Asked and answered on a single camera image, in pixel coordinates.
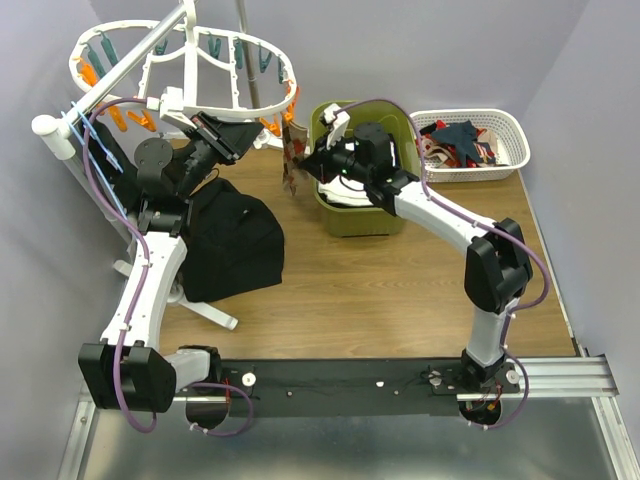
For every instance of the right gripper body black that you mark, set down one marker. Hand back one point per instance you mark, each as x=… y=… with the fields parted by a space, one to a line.
x=338 y=161

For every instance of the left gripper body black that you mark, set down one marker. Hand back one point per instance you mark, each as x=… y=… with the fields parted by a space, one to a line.
x=199 y=164

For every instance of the brown argyle sock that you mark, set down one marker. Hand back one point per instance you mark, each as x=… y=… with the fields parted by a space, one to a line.
x=438 y=155
x=295 y=141

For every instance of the white round sock hanger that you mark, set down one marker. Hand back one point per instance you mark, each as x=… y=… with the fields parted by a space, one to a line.
x=176 y=36

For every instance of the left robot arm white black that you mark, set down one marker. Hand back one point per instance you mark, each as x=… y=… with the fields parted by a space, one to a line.
x=124 y=369

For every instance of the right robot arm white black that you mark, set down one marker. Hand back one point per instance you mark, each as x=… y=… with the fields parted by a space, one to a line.
x=496 y=270

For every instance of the white folded cloth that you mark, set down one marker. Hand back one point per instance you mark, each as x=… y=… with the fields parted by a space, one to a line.
x=349 y=193

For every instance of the black garment pile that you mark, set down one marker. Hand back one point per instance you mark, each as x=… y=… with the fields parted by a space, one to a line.
x=237 y=246

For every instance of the white perforated basket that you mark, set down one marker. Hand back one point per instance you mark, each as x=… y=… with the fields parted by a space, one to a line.
x=497 y=127

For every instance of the white drying rack stand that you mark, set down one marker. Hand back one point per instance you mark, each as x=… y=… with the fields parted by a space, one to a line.
x=56 y=132

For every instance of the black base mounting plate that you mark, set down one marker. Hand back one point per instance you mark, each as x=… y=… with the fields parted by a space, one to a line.
x=363 y=387

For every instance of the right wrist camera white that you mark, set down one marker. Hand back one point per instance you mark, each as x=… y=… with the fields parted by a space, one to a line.
x=336 y=119

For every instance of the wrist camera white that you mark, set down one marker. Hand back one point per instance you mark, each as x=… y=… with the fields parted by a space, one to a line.
x=336 y=119
x=170 y=107

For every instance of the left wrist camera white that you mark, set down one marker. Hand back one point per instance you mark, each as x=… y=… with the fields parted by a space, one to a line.
x=170 y=107

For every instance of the aluminium frame rail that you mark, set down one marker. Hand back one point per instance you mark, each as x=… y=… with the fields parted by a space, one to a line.
x=563 y=424

